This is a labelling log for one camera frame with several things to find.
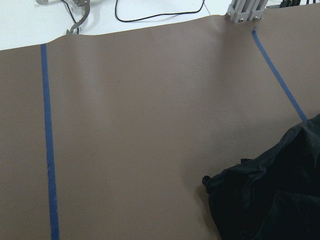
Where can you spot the aluminium frame post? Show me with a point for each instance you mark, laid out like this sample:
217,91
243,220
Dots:
245,10

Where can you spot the black graphic t-shirt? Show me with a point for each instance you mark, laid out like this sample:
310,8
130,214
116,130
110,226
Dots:
275,196

